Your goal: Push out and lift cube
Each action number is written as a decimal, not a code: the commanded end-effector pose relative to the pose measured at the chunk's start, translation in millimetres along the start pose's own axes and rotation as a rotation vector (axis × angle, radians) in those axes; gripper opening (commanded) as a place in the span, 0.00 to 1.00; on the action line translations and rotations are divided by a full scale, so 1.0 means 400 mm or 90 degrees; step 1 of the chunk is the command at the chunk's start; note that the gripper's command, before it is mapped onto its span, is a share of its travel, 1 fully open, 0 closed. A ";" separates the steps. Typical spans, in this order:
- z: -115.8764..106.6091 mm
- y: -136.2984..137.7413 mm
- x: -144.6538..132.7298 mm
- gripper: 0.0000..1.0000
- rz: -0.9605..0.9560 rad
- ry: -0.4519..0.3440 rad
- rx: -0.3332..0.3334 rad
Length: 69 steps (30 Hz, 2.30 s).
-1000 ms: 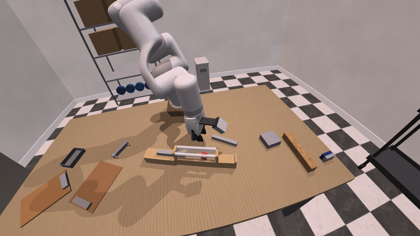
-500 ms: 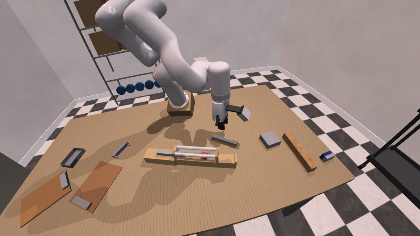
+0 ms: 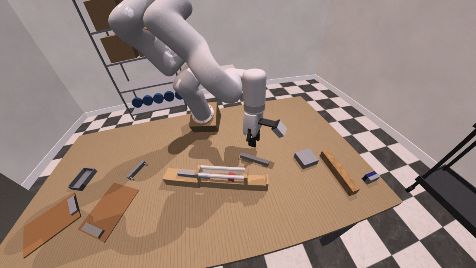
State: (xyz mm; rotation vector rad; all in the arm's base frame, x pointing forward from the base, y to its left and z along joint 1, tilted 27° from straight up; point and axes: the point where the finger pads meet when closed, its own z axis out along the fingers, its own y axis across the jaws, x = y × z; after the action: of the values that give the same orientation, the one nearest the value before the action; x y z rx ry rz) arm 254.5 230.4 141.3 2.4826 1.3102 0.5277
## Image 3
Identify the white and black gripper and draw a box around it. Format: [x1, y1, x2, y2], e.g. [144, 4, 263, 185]
[243, 110, 265, 148]

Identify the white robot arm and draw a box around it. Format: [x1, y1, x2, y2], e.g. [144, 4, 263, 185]
[108, 0, 267, 124]

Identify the grey square stick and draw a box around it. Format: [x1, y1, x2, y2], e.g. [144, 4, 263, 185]
[177, 170, 196, 178]
[240, 152, 269, 167]

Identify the wooden batten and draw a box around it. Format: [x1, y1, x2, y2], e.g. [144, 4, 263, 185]
[320, 149, 360, 196]

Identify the grey bar with cross pins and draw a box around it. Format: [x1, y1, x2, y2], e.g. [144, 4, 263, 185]
[125, 160, 147, 180]

